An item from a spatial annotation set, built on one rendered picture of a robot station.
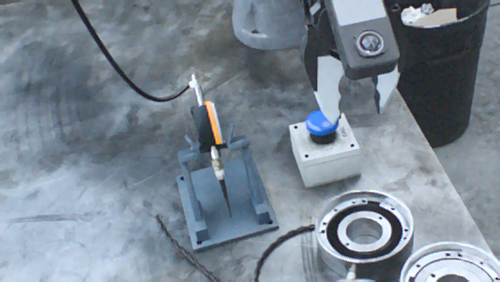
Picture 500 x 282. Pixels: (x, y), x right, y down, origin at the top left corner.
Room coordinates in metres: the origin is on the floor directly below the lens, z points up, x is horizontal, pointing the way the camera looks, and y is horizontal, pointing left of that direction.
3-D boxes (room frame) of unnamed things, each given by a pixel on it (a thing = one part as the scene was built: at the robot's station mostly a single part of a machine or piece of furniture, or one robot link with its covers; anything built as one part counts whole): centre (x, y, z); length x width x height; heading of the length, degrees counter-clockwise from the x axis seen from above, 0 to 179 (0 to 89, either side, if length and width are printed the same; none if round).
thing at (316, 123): (0.69, -0.04, 0.85); 0.04 x 0.04 x 0.05
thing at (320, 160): (0.70, -0.04, 0.82); 0.08 x 0.07 x 0.05; 8
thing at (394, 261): (0.55, -0.06, 0.82); 0.10 x 0.10 x 0.04
